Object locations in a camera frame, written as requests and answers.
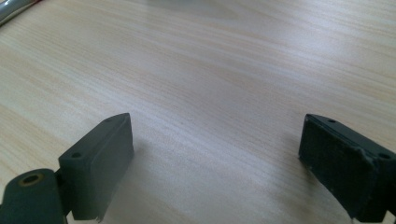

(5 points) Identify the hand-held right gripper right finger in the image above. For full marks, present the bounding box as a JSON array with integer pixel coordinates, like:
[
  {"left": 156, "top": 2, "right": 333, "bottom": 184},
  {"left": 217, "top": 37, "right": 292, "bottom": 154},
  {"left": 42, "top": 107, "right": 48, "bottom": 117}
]
[{"left": 298, "top": 113, "right": 396, "bottom": 224}]

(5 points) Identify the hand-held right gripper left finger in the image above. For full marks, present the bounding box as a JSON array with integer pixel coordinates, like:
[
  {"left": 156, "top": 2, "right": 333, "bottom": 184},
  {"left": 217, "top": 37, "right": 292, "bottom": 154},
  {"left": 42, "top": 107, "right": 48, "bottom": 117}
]
[{"left": 57, "top": 112, "right": 135, "bottom": 222}]

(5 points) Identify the grey object with red edge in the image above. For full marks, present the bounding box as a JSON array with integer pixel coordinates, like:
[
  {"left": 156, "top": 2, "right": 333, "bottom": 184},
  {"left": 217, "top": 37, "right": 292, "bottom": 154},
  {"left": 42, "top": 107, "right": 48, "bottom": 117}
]
[{"left": 0, "top": 0, "right": 43, "bottom": 27}]

